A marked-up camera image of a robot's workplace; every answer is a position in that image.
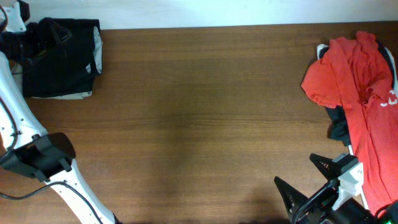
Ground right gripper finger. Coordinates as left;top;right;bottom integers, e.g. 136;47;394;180
274;177;308;223
310;154;340;180

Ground black shorts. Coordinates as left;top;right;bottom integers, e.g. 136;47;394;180
22;18;103;98

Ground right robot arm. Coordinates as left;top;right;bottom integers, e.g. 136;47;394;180
274;153;397;224

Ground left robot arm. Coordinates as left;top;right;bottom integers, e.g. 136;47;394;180
1;17;118;223

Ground black garment under red shirt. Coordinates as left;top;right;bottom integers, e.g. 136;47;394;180
325;106;351;147

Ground folded khaki shorts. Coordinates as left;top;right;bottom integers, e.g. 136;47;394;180
10;62;93;100

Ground red shirt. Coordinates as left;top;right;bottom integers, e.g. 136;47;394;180
301;31;397;213

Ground white garment under pile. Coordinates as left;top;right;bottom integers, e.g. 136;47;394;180
317;44;329;60

